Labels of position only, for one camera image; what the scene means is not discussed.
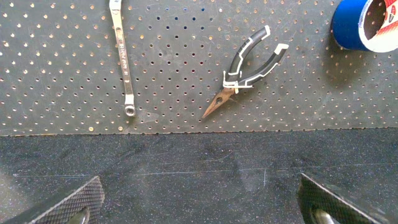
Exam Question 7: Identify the roll of blue tape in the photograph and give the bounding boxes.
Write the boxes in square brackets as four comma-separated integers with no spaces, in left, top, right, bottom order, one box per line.
[330,0,398,53]

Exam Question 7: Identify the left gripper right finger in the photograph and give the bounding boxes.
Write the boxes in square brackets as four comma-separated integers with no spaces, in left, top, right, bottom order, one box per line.
[297,172,398,224]

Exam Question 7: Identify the wrench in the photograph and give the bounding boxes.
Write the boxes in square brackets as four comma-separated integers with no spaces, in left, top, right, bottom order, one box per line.
[108,0,137,118]

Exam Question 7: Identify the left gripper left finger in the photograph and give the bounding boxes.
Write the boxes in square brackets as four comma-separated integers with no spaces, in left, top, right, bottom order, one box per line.
[6,175,106,224]

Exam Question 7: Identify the black pegboard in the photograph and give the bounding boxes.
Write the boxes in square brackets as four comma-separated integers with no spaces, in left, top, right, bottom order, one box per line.
[0,0,398,137]

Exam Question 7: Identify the black and white pliers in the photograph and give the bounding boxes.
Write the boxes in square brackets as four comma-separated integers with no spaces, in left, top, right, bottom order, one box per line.
[201,25,290,119]

